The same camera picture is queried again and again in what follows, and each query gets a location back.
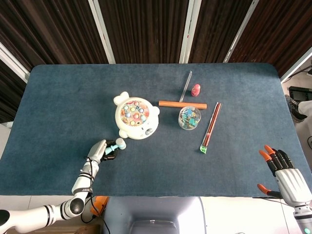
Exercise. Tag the light blue toy hammer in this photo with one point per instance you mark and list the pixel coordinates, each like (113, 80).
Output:
(120, 143)

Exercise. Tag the clear glass tube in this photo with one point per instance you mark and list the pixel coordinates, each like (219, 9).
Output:
(186, 85)

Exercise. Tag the grey robot torso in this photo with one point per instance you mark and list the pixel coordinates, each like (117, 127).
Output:
(151, 209)

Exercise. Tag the orange device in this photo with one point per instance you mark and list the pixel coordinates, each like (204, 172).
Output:
(101, 202)

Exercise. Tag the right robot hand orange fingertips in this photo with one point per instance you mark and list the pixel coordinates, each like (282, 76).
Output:
(293, 187)

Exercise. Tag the clear jar of binder clips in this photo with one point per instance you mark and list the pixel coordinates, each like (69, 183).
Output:
(189, 119)

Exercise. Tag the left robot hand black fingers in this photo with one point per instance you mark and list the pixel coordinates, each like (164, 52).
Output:
(96, 152)

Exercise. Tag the pink doll figurine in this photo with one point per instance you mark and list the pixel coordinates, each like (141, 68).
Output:
(195, 90)

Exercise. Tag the white partition frame post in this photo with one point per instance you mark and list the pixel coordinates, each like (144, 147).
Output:
(190, 31)
(102, 31)
(13, 63)
(240, 31)
(296, 65)

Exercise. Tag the wooden rolling pin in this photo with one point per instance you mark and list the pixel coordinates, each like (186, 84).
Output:
(170, 104)

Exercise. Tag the grey sneaker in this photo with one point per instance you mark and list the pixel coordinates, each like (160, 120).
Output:
(293, 109)

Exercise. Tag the black box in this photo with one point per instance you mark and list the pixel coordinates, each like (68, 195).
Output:
(298, 90)

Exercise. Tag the white trouser leg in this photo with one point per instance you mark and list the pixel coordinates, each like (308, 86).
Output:
(306, 108)

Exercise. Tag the packaged red chopsticks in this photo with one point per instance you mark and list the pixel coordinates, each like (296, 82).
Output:
(211, 126)

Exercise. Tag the blue felt table cloth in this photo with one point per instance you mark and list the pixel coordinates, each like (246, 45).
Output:
(156, 170)

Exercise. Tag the cream whack-a-mole toy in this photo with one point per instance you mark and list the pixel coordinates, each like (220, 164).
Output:
(136, 117)

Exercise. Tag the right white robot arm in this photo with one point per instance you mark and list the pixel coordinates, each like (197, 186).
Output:
(304, 219)

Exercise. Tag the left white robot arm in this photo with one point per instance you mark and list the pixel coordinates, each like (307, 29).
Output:
(81, 184)

